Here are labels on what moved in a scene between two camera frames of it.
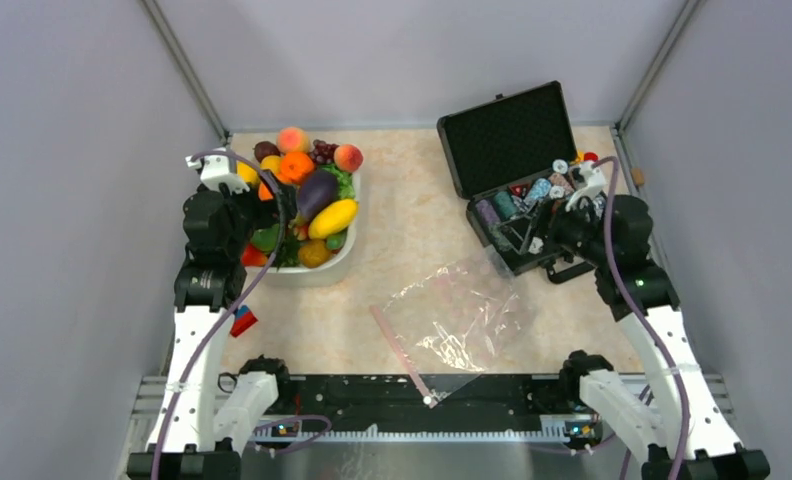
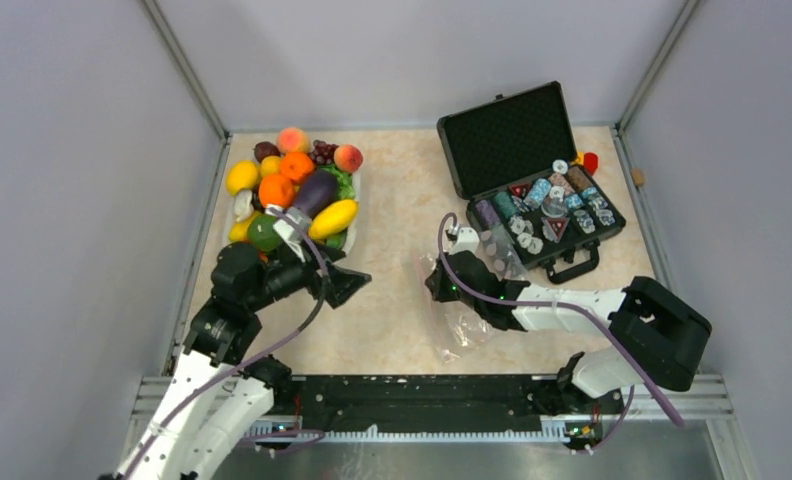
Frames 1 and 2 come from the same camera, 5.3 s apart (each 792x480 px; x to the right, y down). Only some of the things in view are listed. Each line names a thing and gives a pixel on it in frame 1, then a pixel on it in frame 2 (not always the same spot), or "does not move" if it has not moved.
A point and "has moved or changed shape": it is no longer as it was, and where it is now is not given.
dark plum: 265,148 does not move
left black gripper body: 249,212 -> 325,287
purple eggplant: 316,189 does not move
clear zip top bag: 456,322 has moved or changed shape
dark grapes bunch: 323,152 does not move
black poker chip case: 512,159 does not move
